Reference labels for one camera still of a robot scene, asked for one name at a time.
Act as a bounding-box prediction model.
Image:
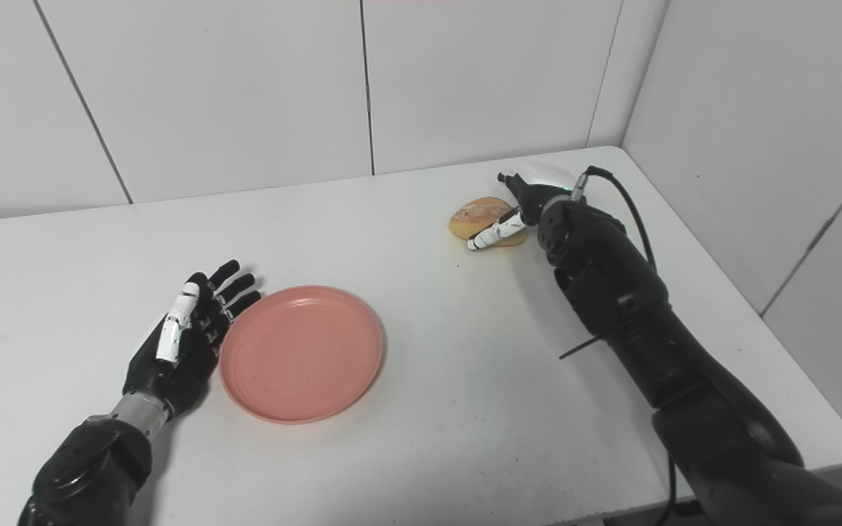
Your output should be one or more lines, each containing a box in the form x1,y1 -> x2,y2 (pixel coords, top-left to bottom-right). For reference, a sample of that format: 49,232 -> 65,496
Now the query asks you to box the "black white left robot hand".
123,259 -> 262,421

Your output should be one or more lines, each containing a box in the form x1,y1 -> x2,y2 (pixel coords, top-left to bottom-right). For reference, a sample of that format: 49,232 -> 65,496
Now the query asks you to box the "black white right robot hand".
467,162 -> 586,251

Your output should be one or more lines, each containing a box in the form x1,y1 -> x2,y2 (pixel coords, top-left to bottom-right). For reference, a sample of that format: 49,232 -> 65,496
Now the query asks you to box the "golden bread roll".
449,196 -> 529,248

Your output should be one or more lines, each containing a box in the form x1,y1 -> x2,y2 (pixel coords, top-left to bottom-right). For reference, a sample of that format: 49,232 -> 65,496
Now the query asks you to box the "pink round plate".
218,285 -> 385,425

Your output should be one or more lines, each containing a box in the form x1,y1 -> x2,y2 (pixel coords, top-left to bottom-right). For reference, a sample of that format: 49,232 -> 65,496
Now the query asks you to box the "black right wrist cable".
571,165 -> 679,526

